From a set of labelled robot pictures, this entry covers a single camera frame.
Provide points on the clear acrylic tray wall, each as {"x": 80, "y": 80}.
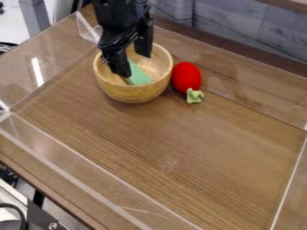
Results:
{"x": 164, "y": 165}

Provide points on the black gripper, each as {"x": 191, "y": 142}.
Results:
{"x": 127, "y": 25}

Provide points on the red plush strawberry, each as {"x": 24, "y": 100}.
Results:
{"x": 186, "y": 80}

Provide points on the black table leg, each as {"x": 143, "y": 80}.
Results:
{"x": 37, "y": 199}

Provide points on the clear acrylic corner bracket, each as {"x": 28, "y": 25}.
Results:
{"x": 88, "y": 33}

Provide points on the green rectangular stick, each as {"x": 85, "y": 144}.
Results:
{"x": 135, "y": 75}

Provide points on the brown wooden bowl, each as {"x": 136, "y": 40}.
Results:
{"x": 158, "y": 67}

